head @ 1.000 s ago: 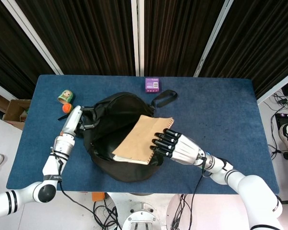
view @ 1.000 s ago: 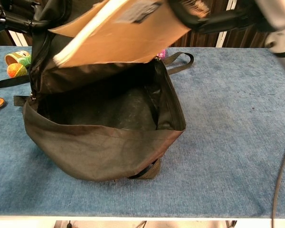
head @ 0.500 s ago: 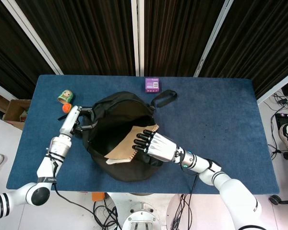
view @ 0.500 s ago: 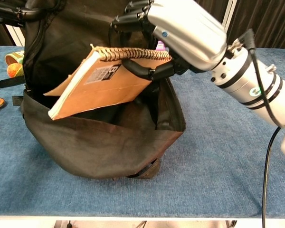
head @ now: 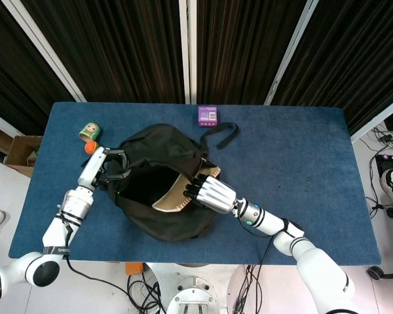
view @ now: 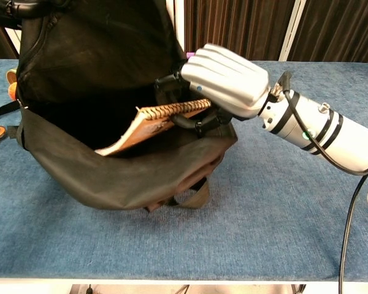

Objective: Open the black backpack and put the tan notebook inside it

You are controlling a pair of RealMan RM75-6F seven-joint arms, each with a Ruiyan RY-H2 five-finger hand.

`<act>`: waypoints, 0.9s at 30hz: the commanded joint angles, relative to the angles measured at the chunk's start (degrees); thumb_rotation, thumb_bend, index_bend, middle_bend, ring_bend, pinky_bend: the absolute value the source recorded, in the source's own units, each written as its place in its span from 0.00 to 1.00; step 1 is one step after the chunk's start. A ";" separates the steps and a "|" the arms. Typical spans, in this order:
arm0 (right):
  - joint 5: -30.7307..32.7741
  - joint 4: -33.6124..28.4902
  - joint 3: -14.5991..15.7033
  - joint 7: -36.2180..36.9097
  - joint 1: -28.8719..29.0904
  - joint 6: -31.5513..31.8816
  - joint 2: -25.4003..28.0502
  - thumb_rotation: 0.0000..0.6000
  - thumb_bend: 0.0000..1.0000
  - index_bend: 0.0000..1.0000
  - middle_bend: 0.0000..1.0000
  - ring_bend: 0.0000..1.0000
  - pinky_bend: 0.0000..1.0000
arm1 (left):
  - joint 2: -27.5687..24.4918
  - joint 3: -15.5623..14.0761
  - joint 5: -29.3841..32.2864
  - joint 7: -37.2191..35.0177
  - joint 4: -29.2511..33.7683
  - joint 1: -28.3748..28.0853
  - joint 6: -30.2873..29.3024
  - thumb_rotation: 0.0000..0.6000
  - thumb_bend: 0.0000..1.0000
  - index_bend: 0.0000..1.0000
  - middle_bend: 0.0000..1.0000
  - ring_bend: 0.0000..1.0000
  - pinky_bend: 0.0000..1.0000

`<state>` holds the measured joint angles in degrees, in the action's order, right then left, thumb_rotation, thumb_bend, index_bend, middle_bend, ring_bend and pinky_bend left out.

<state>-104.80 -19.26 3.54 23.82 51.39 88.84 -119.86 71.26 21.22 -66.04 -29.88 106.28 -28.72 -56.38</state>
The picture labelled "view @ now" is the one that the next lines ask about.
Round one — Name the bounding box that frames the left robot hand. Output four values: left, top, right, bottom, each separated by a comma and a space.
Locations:
0, 0, 71, 29

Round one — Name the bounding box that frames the yellow spiral notebook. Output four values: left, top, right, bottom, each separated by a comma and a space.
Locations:
94, 98, 212, 157

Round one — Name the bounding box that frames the black fabric backpack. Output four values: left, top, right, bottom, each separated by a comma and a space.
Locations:
0, 0, 239, 216

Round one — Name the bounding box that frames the blue table cloth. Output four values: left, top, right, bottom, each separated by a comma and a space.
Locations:
0, 59, 368, 281

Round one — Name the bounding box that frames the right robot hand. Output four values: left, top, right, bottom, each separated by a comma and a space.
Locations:
155, 43, 270, 137

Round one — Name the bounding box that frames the brown pleated curtain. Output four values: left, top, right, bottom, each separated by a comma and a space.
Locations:
0, 0, 368, 64

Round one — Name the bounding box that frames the orange green ball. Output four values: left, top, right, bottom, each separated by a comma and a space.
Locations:
7, 82, 18, 102

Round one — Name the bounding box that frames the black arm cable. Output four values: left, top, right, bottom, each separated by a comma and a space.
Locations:
275, 71, 368, 294

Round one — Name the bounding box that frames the white frame post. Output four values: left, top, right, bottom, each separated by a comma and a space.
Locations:
166, 0, 185, 53
278, 0, 307, 61
5, 26, 21, 61

